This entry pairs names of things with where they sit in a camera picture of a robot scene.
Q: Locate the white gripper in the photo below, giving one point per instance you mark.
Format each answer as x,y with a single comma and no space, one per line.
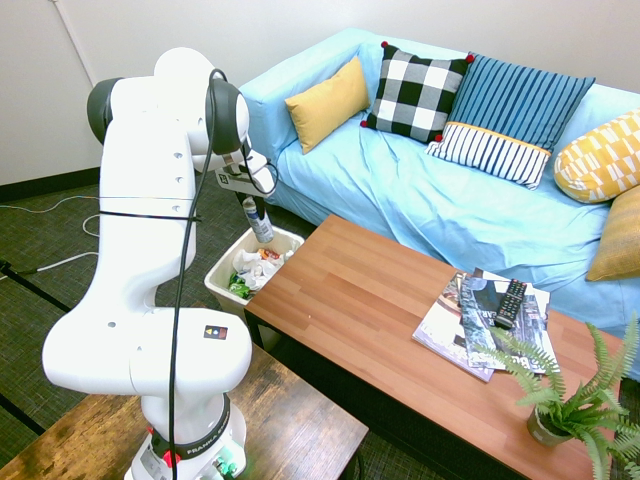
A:
245,182

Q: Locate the silver blue drink can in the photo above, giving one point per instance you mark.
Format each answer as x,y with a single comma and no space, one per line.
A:
260,225

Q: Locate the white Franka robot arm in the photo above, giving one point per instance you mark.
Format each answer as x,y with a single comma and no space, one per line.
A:
145,250

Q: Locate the crumpled white paper trash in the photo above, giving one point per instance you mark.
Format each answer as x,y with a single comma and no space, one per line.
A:
257,270

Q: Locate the white plastic trash bin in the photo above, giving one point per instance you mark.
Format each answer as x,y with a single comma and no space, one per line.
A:
220,280

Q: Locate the red orange snack wrapper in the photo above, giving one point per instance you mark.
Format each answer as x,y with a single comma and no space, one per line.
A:
272,254

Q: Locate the green snack wrapper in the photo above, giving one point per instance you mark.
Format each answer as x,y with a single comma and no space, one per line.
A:
239,287

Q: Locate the plain yellow pillow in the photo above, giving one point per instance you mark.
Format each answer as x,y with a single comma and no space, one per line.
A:
330,105

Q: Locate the wooden coffee table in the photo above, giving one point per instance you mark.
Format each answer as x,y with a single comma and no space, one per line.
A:
380,320

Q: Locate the black white checked pillow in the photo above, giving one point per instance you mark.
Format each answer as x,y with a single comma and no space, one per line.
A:
415,95

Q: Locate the light blue sofa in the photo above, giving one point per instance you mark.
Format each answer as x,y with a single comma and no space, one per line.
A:
450,210

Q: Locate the stack of magazines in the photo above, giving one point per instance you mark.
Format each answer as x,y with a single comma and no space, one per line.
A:
442,330

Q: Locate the black metal stand leg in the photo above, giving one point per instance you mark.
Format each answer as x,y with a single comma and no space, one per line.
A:
35,290
22,415

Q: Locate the black remote control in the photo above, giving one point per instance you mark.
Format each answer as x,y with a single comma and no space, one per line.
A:
511,305

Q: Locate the blue striped pillow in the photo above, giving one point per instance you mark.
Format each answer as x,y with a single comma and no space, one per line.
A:
515,100

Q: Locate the dark cover magazine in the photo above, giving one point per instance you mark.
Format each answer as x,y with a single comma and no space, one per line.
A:
530,345

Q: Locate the yellow white patterned pillow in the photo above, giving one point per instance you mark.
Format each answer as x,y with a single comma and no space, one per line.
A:
600,160

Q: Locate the mustard textured pillow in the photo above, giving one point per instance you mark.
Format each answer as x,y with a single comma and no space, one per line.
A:
620,240

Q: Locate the grey plant pot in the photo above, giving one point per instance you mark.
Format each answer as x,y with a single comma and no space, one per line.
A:
545,430

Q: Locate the green fern plant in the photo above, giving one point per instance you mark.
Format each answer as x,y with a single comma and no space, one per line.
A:
595,400

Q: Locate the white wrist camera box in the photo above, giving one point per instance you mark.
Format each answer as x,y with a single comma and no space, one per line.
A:
260,164

